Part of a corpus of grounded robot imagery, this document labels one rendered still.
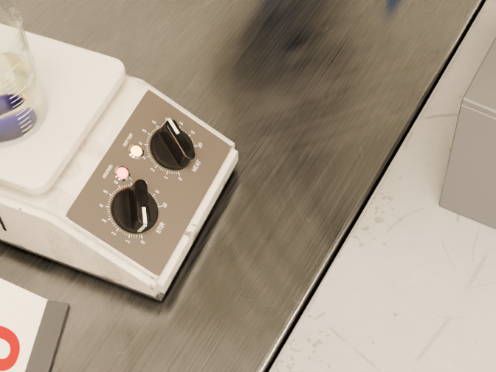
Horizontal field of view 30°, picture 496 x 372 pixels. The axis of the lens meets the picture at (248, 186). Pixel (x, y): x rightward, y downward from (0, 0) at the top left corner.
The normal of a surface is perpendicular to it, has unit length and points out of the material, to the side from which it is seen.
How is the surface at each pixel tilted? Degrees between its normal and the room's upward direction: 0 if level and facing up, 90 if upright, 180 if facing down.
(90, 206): 30
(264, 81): 0
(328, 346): 0
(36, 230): 90
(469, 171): 90
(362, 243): 0
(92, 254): 90
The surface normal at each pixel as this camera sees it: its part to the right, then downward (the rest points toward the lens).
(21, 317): 0.60, -0.39
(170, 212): 0.42, -0.36
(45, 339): -0.04, -0.59
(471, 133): -0.49, 0.72
